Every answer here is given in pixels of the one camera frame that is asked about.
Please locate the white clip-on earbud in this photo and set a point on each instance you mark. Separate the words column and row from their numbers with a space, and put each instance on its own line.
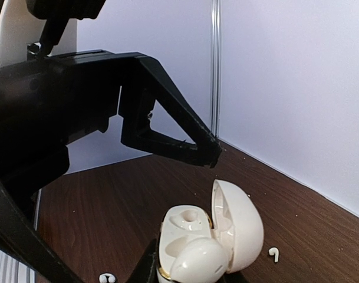
column 107, row 278

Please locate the aluminium front frame rail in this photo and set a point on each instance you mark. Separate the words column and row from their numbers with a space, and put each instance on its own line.
column 13, row 270

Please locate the cream rounded earbud charging case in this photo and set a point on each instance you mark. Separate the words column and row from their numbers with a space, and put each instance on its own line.
column 234, row 222

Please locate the white stem earbud far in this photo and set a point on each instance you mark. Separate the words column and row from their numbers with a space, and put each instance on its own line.
column 274, row 252

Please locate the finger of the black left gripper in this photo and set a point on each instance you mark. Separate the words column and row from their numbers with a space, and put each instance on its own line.
column 146, row 83
column 19, row 238

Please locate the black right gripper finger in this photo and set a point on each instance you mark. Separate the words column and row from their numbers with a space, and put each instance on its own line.
column 145, row 271

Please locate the cream clip-on earbud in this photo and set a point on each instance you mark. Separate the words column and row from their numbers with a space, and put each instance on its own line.
column 201, row 260

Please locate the left aluminium corner post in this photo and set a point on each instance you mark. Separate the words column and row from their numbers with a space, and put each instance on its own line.
column 216, row 57

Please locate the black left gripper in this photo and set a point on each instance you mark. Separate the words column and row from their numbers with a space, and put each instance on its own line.
column 49, row 103

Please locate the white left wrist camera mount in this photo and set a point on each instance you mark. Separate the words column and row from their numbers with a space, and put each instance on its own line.
column 18, row 29

